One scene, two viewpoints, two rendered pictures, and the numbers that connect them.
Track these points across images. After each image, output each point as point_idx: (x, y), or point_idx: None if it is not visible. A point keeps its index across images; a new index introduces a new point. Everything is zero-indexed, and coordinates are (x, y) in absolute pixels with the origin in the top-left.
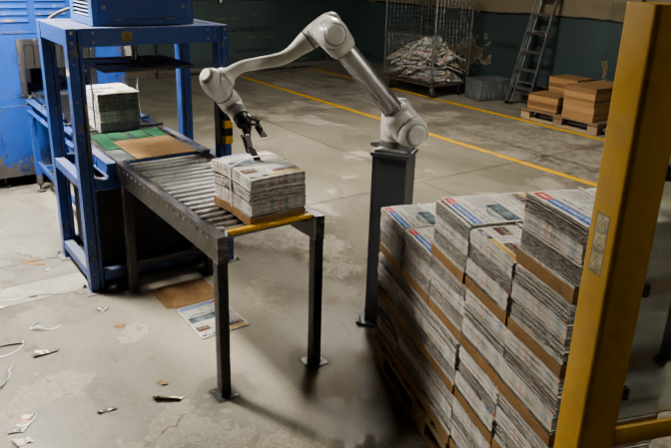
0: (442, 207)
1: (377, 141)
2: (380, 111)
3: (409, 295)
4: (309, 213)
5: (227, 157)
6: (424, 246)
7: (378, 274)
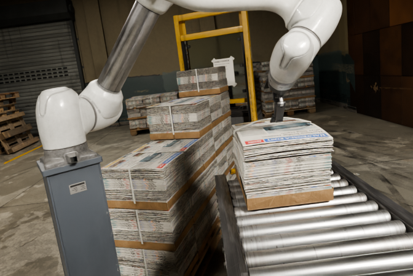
0: (198, 104)
1: (70, 153)
2: (121, 85)
3: (197, 186)
4: (232, 169)
5: (307, 136)
6: (195, 141)
7: (173, 232)
